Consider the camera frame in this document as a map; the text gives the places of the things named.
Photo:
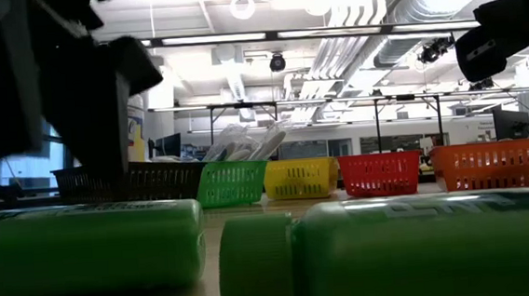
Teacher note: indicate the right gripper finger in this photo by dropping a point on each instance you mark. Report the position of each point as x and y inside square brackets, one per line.
[482, 55]

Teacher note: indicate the black plastic basket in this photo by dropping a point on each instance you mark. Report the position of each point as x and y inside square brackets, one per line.
[164, 178]

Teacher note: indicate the green Pert shampoo bottle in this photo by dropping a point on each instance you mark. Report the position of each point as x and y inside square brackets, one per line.
[417, 258]
[89, 249]

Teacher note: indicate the clear-wrapped toothbrush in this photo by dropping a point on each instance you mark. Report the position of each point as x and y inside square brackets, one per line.
[226, 139]
[271, 143]

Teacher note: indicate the black ceiling spotlight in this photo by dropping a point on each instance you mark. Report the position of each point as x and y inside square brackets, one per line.
[432, 51]
[277, 62]

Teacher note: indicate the black computer monitor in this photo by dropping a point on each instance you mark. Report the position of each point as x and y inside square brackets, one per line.
[510, 123]
[171, 147]

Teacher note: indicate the dark-framed window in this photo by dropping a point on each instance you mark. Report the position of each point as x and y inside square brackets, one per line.
[19, 174]

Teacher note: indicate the orange plastic basket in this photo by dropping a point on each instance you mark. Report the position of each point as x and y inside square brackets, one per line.
[494, 164]

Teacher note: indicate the red plastic basket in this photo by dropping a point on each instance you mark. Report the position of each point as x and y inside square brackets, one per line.
[380, 172]

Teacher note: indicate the clear plastic wrapper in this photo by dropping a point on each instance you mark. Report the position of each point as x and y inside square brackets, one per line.
[243, 105]

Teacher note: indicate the green plastic basket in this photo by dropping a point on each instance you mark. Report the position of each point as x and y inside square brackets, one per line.
[229, 183]

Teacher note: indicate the round white pendant lamp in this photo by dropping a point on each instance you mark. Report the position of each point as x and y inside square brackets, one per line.
[242, 7]

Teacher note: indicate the long linear ceiling light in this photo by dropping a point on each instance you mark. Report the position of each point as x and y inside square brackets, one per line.
[284, 34]

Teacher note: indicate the yellow plastic basket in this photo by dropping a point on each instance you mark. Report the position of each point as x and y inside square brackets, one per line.
[301, 178]

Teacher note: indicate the black workstation frame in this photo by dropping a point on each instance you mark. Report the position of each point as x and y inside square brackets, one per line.
[405, 96]

